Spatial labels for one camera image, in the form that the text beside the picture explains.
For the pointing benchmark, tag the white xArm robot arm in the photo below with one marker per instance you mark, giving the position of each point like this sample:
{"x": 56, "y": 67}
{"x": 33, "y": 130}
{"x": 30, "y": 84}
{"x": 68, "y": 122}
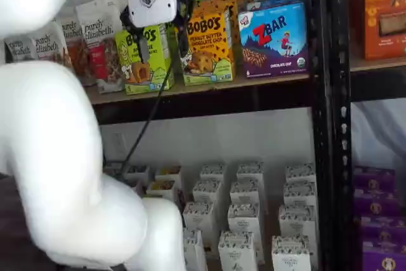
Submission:
{"x": 47, "y": 141}

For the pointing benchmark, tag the purple snack box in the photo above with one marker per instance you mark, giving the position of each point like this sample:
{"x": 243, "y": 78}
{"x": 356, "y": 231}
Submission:
{"x": 383, "y": 231}
{"x": 375, "y": 204}
{"x": 383, "y": 260}
{"x": 374, "y": 180}

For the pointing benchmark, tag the large orange cereal box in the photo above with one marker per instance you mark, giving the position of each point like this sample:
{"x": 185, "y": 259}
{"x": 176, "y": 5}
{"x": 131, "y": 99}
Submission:
{"x": 383, "y": 14}

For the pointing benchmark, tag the white patterned carton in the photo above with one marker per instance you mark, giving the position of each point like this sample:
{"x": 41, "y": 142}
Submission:
{"x": 195, "y": 252}
{"x": 250, "y": 171}
{"x": 292, "y": 255}
{"x": 212, "y": 172}
{"x": 244, "y": 220}
{"x": 245, "y": 193}
{"x": 206, "y": 191}
{"x": 200, "y": 217}
{"x": 300, "y": 172}
{"x": 299, "y": 195}
{"x": 238, "y": 252}
{"x": 298, "y": 220}

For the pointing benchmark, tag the white granola box blue band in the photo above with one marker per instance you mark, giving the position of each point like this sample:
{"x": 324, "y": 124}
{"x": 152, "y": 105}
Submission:
{"x": 137, "y": 172}

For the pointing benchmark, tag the white granola bag blue label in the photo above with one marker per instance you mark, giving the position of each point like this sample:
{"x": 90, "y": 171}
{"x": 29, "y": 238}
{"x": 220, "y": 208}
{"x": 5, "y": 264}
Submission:
{"x": 19, "y": 49}

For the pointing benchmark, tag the white fabric sheet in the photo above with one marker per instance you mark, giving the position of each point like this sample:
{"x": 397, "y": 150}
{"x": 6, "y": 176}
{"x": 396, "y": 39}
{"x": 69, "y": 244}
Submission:
{"x": 377, "y": 131}

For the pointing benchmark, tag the white wall outlet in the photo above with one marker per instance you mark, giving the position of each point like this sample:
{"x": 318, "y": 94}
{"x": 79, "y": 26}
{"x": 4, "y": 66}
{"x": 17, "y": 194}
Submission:
{"x": 120, "y": 144}

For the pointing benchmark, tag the white granola box yellow band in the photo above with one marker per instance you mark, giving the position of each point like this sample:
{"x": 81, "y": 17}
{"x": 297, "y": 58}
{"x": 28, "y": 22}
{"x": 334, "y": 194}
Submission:
{"x": 161, "y": 188}
{"x": 169, "y": 174}

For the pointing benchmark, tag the black metal shelf rack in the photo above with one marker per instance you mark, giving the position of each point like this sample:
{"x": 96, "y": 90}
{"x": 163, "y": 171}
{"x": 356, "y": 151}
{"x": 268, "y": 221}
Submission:
{"x": 336, "y": 156}
{"x": 320, "y": 156}

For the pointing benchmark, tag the white granola bag red label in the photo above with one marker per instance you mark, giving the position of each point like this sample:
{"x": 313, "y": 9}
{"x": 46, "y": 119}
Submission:
{"x": 98, "y": 30}

